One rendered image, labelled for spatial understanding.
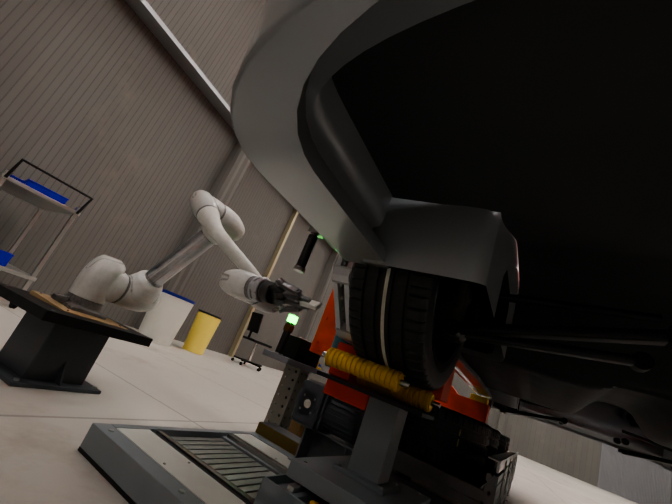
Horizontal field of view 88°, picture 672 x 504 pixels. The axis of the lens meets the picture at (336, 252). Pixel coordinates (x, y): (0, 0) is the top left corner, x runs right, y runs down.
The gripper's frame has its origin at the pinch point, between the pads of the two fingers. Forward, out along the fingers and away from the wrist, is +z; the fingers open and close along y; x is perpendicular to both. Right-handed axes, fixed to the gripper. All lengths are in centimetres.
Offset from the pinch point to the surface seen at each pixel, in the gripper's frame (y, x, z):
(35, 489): -20, -71, -26
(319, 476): -30.3, -28.7, 22.1
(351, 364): -13.7, -4.5, 17.7
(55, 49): 146, 114, -421
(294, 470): -31.6, -30.0, 14.7
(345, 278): 10.4, 2.9, 12.2
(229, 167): -5, 329, -429
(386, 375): -13.3, -4.1, 29.1
